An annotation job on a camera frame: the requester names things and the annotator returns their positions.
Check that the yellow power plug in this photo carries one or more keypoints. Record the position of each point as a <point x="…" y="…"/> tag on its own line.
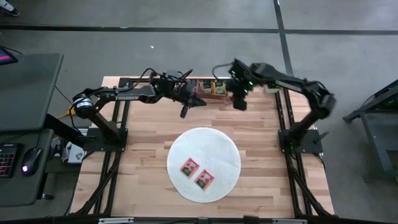
<point x="63" y="114"/>

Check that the yellow lemon tea packet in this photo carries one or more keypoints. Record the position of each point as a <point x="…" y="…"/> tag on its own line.
<point x="219" y="87"/>

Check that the white and black shoe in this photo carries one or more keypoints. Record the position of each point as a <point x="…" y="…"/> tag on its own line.
<point x="9" y="7"/>

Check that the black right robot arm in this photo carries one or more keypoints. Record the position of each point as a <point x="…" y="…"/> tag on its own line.
<point x="295" y="84"/>

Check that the white box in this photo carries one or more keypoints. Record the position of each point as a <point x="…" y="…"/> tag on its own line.
<point x="76" y="155"/>

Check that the dark grey lower desk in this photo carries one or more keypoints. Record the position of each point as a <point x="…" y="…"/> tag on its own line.
<point x="28" y="193"/>

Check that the black metal table frame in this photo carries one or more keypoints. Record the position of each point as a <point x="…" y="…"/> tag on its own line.
<point x="124" y="124"/>

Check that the orange peach tea packet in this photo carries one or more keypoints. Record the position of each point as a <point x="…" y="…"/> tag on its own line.
<point x="189" y="167"/>
<point x="204" y="179"/>

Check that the black computer mouse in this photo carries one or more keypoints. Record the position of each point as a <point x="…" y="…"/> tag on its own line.
<point x="31" y="160"/>

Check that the grey metal cart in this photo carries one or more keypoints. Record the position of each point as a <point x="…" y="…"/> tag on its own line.
<point x="373" y="137"/>

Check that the beige tea packet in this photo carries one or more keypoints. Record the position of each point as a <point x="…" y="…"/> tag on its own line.
<point x="229" y="99"/>
<point x="206" y="86"/>

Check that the white round woven placemat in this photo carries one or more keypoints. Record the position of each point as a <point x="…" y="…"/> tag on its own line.
<point x="211" y="149"/>

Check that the grey desk top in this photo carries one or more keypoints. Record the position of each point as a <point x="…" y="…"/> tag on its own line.
<point x="28" y="93"/>

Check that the green plant in white pot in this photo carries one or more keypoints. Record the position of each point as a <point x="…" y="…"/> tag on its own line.
<point x="273" y="89"/>

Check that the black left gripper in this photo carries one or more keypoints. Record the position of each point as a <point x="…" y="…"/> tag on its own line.
<point x="185" y="93"/>

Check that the tablet screen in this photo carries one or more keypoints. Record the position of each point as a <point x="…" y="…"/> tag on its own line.
<point x="6" y="57"/>

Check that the black backlit keyboard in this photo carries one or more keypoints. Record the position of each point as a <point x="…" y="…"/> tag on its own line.
<point x="6" y="160"/>

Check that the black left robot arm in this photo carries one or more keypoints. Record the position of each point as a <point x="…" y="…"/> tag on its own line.
<point x="124" y="97"/>

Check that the white metal bracket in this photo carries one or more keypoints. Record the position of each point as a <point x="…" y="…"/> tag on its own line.
<point x="289" y="221"/>
<point x="115" y="220"/>

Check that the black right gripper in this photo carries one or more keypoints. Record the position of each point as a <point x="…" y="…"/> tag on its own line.
<point x="239" y="93"/>

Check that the brown wooden tea box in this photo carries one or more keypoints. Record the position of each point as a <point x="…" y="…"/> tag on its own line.
<point x="214" y="95"/>

